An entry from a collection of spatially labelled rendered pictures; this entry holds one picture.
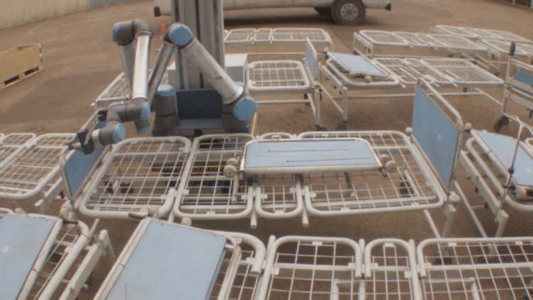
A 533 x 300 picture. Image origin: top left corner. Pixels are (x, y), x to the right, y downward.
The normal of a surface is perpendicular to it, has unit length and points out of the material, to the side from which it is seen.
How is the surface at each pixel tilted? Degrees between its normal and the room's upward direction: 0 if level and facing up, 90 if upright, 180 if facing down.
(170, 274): 7
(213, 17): 90
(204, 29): 90
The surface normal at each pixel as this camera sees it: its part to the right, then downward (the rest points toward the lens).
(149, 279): 0.09, -0.88
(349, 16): 0.11, 0.45
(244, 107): 0.39, 0.48
